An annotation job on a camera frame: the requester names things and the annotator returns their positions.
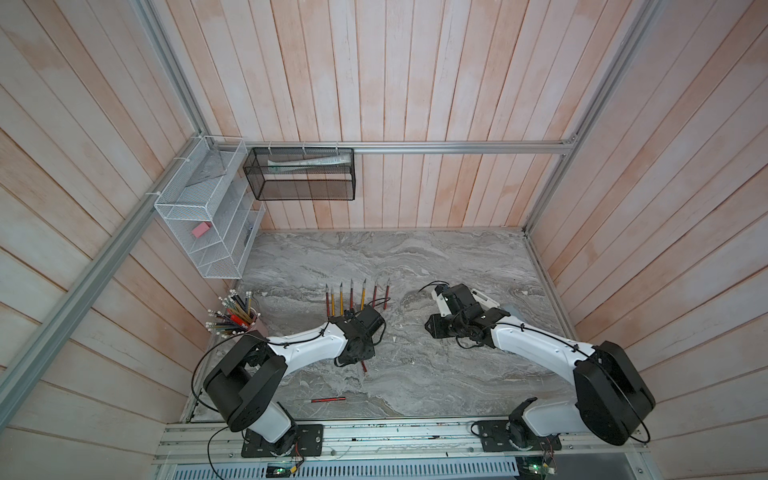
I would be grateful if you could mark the red carving knife steep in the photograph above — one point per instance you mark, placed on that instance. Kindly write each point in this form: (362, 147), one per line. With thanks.
(386, 296)

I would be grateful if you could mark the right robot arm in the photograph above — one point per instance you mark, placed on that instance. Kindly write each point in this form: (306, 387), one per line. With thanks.
(611, 400)

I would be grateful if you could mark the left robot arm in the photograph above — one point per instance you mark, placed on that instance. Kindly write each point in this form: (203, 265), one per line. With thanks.
(243, 384)

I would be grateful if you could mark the pink eraser block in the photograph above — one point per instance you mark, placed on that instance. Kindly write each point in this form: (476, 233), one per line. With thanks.
(201, 229)

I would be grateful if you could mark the pink pencil cup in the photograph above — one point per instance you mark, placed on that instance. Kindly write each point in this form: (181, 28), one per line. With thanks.
(259, 327)

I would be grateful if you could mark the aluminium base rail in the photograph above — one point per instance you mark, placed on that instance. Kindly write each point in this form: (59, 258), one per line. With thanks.
(382, 439)

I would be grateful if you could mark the papers in black basket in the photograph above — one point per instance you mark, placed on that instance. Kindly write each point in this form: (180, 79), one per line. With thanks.
(318, 165)

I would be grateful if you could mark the black wire mesh basket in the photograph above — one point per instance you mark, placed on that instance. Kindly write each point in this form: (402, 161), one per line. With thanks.
(299, 186)

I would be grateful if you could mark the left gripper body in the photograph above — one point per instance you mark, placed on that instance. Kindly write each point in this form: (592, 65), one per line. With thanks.
(364, 353)

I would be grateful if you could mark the bundle of pencils in cup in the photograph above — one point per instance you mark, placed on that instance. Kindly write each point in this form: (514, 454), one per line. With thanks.
(237, 315)

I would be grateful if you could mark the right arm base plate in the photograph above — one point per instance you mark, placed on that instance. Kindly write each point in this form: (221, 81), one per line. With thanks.
(506, 436)

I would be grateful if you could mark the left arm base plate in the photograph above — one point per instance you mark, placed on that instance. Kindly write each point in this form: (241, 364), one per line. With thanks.
(302, 440)

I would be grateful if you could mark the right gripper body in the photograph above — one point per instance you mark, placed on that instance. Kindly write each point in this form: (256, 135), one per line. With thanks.
(447, 326)

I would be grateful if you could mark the white wire mesh shelf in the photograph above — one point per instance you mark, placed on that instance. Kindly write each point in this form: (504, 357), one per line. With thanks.
(207, 185)

